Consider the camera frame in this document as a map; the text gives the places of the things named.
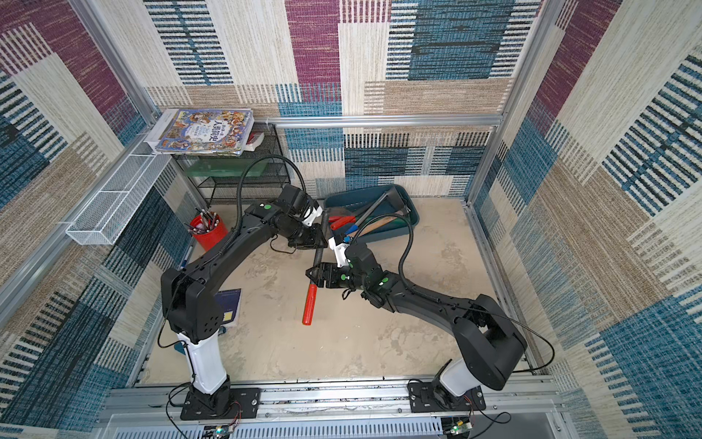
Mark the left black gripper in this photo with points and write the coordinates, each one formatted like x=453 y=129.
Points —
x=318 y=240

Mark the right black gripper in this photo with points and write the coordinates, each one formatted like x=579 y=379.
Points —
x=328 y=275

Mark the grey hoe red grip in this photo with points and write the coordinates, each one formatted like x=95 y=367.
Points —
x=350 y=204
x=310 y=301

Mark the wooden handle dark hoe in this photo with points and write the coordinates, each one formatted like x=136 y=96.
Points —
x=380 y=221

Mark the chrome hoe blue grip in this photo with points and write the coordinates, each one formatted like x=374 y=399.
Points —
x=391 y=196

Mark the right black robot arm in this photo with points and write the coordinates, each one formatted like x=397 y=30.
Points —
x=490 y=344

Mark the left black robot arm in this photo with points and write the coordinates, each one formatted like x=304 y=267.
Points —
x=188 y=295

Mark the blue book on table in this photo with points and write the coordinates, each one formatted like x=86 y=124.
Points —
x=229 y=301

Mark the red pen cup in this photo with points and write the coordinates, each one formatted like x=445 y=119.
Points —
x=208 y=229

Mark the green tray on shelf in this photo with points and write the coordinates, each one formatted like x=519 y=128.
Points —
x=225 y=167

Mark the colourful picture book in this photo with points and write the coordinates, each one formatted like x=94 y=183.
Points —
x=204 y=132

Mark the black wire shelf rack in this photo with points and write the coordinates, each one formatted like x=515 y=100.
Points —
x=217 y=177

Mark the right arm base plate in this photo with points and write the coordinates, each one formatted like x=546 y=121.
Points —
x=427 y=397

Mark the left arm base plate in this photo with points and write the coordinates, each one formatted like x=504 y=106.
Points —
x=241 y=403

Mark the white wire mesh basket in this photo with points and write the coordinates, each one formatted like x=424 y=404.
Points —
x=107 y=214

